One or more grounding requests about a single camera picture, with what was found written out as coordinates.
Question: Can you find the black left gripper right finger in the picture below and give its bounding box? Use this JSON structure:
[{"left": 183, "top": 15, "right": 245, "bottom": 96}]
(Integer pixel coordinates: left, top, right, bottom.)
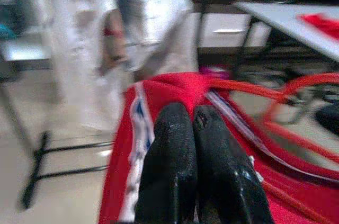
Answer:
[{"left": 192, "top": 104, "right": 275, "bottom": 224}]

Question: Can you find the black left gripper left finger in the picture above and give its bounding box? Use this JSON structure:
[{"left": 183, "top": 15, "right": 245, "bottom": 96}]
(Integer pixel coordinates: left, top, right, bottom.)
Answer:
[{"left": 135, "top": 102, "right": 198, "bottom": 224}]

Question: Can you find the red white striped garment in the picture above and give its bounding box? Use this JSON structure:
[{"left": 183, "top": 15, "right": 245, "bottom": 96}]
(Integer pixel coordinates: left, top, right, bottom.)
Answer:
[{"left": 97, "top": 71, "right": 339, "bottom": 224}]

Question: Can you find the red plastic hanger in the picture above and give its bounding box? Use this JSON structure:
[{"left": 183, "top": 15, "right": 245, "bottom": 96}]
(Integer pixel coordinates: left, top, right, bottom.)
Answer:
[{"left": 209, "top": 72, "right": 339, "bottom": 224}]

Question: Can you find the black metal clothes rack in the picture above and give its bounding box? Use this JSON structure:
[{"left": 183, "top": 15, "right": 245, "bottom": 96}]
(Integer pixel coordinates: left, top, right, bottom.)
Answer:
[{"left": 18, "top": 131, "right": 114, "bottom": 209}]

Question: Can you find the pale pink button shirt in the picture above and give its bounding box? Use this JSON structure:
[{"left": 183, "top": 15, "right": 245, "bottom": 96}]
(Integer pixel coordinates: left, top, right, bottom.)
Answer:
[{"left": 39, "top": 0, "right": 128, "bottom": 132}]

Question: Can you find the white drawer unit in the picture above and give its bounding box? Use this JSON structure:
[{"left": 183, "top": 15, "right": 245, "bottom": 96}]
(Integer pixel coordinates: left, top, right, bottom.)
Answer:
[{"left": 198, "top": 13, "right": 271, "bottom": 49}]

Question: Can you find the red cloth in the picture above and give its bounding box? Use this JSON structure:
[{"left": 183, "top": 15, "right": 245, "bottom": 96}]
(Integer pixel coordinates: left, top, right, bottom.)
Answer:
[{"left": 298, "top": 13, "right": 339, "bottom": 39}]

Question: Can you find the grey side table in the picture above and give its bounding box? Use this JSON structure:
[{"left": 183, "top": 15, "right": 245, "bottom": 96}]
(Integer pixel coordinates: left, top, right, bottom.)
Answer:
[{"left": 0, "top": 25, "right": 53, "bottom": 82}]

